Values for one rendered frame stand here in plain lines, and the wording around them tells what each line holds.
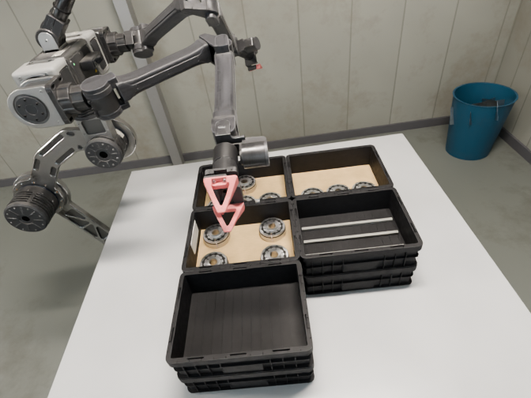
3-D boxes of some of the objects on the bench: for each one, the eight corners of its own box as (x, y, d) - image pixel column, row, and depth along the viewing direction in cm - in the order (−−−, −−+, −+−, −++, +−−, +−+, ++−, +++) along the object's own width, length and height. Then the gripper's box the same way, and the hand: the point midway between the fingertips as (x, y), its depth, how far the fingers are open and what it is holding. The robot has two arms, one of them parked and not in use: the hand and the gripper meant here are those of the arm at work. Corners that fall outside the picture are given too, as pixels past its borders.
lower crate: (303, 298, 127) (302, 279, 119) (295, 237, 149) (293, 218, 141) (413, 286, 125) (419, 266, 117) (388, 227, 147) (391, 207, 139)
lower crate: (187, 396, 107) (175, 381, 99) (197, 308, 129) (189, 290, 121) (315, 384, 104) (314, 368, 97) (303, 298, 127) (302, 279, 119)
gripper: (215, 184, 81) (212, 239, 71) (204, 150, 72) (200, 207, 62) (244, 181, 80) (246, 236, 70) (236, 146, 72) (237, 203, 62)
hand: (224, 219), depth 67 cm, fingers open, 6 cm apart
